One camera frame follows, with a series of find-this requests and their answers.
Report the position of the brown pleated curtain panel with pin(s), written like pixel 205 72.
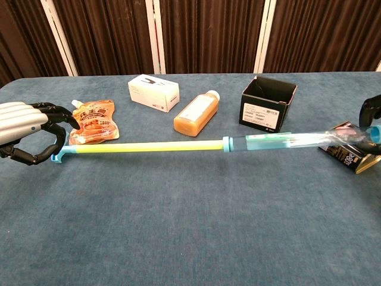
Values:
pixel 208 35
pixel 327 35
pixel 23 35
pixel 104 35

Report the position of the transparent syringe barrel blue caps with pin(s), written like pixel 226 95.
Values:
pixel 268 141

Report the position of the orange juice bottle white cap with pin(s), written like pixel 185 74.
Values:
pixel 193 116

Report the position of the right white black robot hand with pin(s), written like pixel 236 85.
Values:
pixel 370 110

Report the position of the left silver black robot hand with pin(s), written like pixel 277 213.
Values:
pixel 21 122

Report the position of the white screen frame post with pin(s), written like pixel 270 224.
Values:
pixel 155 38
pixel 59 38
pixel 264 38

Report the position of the white rectangular carton box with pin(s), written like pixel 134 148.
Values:
pixel 149 92

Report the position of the orange spouted sauce pouch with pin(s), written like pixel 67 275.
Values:
pixel 95 122

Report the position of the open black cardboard box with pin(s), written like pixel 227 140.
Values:
pixel 262 116

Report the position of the blue velvet tablecloth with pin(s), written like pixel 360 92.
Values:
pixel 190 232

